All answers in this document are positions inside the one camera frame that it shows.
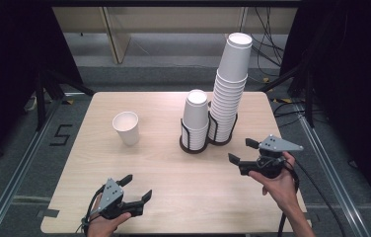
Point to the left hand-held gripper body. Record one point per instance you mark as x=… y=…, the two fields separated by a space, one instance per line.
x=111 y=197

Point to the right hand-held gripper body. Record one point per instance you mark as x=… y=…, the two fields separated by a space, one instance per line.
x=270 y=164

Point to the white paper cup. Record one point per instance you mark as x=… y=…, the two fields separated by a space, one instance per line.
x=127 y=131

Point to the black double cup holder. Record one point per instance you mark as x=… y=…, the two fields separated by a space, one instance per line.
x=186 y=140

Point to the short stack of white cups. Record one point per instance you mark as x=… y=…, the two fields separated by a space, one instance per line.
x=196 y=112

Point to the tall stack of white cups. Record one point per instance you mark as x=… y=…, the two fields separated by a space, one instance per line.
x=234 y=62

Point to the person's right hand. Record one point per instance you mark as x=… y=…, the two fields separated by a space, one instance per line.
x=282 y=189

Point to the person's left hand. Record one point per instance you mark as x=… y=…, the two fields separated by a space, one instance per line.
x=103 y=227

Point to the black metal stand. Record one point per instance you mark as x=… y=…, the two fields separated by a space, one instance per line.
x=309 y=98
x=40 y=98

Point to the dark curtain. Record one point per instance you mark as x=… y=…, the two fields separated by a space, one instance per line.
x=6 y=65
x=354 y=82

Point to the aluminium floor rail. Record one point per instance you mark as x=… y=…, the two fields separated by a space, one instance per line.
x=25 y=158
x=325 y=164

